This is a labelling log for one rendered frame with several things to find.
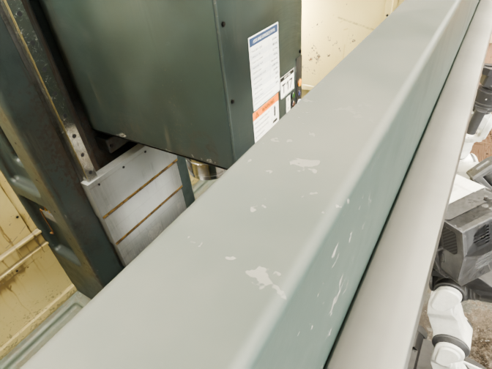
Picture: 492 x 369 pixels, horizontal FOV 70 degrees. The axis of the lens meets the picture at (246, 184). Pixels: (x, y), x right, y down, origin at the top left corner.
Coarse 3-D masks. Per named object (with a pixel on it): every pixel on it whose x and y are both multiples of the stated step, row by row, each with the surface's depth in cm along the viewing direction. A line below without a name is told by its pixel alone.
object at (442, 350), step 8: (440, 344) 150; (448, 344) 148; (432, 352) 160; (440, 352) 151; (448, 352) 148; (456, 352) 146; (432, 360) 161; (440, 360) 154; (448, 360) 151; (456, 360) 148; (440, 368) 165; (448, 368) 162; (456, 368) 159; (464, 368) 168
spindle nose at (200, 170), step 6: (192, 162) 116; (198, 162) 115; (192, 168) 118; (198, 168) 117; (204, 168) 116; (210, 168) 116; (216, 168) 117; (192, 174) 121; (198, 174) 118; (204, 174) 118; (210, 174) 118; (216, 174) 118; (222, 174) 120
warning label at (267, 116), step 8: (264, 104) 104; (272, 104) 108; (256, 112) 101; (264, 112) 105; (272, 112) 110; (256, 120) 102; (264, 120) 107; (272, 120) 111; (256, 128) 104; (264, 128) 108; (256, 136) 105
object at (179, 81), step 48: (48, 0) 101; (96, 0) 91; (144, 0) 83; (192, 0) 76; (240, 0) 81; (288, 0) 100; (96, 48) 102; (144, 48) 92; (192, 48) 83; (240, 48) 86; (288, 48) 108; (96, 96) 116; (144, 96) 103; (192, 96) 92; (240, 96) 92; (144, 144) 118; (192, 144) 104; (240, 144) 98
